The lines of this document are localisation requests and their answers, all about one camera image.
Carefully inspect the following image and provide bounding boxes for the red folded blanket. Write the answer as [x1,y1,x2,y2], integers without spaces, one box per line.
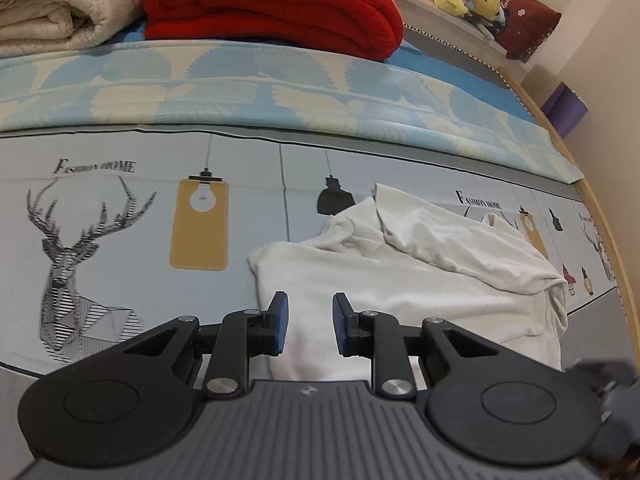
[144,0,405,61]

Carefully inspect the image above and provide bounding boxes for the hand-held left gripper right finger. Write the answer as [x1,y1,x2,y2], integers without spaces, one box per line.
[332,292,507,402]

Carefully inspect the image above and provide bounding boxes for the white window sill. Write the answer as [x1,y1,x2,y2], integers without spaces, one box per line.
[384,0,532,74]

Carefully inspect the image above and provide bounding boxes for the deer-print bedsheet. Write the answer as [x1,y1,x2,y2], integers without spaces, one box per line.
[0,125,622,377]

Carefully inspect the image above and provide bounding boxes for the blue leaf-pattern blanket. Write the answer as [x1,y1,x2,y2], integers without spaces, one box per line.
[0,39,586,186]

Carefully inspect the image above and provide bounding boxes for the round-faced yellow plush toy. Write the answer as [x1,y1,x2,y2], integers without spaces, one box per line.
[467,0,504,24]

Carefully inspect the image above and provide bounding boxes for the wooden bed frame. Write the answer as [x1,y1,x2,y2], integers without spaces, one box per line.
[500,66,640,363]

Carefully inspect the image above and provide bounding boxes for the dark red cushion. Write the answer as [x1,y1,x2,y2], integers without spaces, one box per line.
[500,0,562,61]

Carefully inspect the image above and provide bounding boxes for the white shirt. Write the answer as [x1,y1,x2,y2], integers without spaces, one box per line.
[247,182,571,383]

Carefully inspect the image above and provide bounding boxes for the cream fleece folded blanket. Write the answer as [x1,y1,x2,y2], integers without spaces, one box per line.
[0,0,152,58]

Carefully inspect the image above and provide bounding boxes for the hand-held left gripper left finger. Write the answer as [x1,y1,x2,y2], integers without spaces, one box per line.
[122,290,291,397]

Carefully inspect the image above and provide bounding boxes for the purple box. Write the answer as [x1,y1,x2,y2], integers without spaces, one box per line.
[542,82,587,137]

